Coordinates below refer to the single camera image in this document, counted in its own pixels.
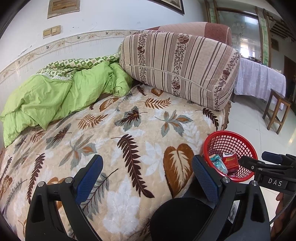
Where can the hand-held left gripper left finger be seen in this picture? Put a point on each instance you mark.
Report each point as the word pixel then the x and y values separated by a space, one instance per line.
pixel 90 178

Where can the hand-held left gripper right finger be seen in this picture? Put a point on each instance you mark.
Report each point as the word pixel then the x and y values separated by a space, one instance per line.
pixel 205 178

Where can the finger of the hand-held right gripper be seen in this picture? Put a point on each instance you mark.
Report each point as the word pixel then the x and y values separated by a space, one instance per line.
pixel 251 164
pixel 275 158

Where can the red plastic basket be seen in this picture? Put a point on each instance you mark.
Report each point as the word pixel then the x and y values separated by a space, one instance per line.
pixel 248 148

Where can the red packet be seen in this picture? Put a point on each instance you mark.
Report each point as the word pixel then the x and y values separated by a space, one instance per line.
pixel 231 163

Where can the teal cartoon box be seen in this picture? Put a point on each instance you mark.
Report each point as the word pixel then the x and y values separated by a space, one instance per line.
pixel 218 162

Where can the person's right hand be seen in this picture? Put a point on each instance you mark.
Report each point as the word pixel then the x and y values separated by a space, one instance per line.
pixel 280 199

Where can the dark round object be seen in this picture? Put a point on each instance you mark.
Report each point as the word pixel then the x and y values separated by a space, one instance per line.
pixel 180 220

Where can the wooden stool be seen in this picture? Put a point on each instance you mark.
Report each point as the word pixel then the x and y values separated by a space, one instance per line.
pixel 279 99

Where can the leaf print blanket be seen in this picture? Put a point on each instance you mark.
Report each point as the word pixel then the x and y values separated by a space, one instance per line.
pixel 138 129

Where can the dark wooden door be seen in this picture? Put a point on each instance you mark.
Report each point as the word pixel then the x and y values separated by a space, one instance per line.
pixel 290 78

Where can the table with white lace cloth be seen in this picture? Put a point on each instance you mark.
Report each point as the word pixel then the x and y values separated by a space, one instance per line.
pixel 256 76

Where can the plain green quilt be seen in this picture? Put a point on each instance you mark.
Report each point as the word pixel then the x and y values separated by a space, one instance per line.
pixel 57 97

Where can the green patterned quilt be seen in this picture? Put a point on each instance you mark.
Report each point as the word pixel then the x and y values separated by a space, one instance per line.
pixel 76 63

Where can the striped floral cushion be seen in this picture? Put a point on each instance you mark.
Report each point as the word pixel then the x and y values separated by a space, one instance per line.
pixel 180 64

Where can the wooden lattice panel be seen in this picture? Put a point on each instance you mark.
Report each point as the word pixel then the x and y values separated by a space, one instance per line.
pixel 279 27

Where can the wooden framed glass partition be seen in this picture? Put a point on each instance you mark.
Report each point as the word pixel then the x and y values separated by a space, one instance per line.
pixel 238 25

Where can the pink upholstered headboard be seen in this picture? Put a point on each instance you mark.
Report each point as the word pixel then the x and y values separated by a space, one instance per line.
pixel 208 29

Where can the carved wooden bed frame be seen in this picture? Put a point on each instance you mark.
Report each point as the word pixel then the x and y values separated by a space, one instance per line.
pixel 227 111

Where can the beige wall switch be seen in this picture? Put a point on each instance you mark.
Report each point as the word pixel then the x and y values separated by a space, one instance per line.
pixel 52 31

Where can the framed wall plaque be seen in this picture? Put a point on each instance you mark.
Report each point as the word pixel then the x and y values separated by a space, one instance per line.
pixel 63 7

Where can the dark framed wall picture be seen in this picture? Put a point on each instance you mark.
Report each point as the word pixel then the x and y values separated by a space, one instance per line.
pixel 175 5

